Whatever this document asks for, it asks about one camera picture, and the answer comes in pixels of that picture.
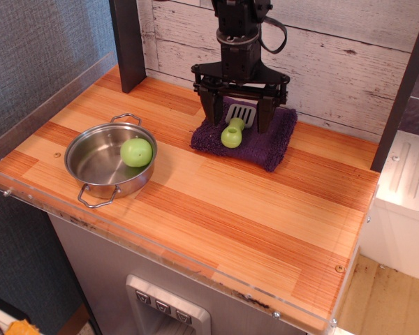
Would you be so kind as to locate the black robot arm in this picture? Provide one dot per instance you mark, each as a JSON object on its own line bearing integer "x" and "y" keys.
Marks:
{"x": 245, "y": 18}

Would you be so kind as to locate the clear acrylic guard rail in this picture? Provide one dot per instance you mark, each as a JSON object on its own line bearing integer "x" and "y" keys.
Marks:
{"x": 319, "y": 194}

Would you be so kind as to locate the stainless steel pot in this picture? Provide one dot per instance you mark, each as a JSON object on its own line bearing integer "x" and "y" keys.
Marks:
{"x": 93, "y": 160}

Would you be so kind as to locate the dark shelf post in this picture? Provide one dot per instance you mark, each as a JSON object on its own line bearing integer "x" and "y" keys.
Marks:
{"x": 396, "y": 114}
{"x": 128, "y": 42}

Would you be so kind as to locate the dark right shelf post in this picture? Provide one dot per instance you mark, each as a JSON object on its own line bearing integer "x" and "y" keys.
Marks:
{"x": 396, "y": 114}

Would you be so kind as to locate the purple folded towel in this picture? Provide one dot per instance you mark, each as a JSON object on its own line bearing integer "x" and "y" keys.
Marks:
{"x": 264, "y": 149}

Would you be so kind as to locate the grey toy fridge cabinet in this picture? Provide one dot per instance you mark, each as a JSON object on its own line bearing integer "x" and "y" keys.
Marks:
{"x": 251, "y": 278}

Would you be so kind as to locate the yellow orange object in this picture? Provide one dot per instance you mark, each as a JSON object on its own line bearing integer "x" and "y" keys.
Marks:
{"x": 21, "y": 327}

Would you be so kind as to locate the white toy sink unit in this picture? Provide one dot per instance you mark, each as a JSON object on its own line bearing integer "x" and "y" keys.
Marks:
{"x": 390, "y": 235}

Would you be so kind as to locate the dark left shelf post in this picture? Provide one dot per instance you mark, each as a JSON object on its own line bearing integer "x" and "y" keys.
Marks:
{"x": 128, "y": 42}

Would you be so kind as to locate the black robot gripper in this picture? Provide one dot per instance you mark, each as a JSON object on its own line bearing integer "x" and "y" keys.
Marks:
{"x": 240, "y": 73}

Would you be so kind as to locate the silver dispenser button panel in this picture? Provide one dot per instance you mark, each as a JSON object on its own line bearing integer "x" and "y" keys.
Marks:
{"x": 157, "y": 311}

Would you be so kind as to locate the green toy apple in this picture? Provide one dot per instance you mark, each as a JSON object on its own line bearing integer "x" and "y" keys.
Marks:
{"x": 136, "y": 152}

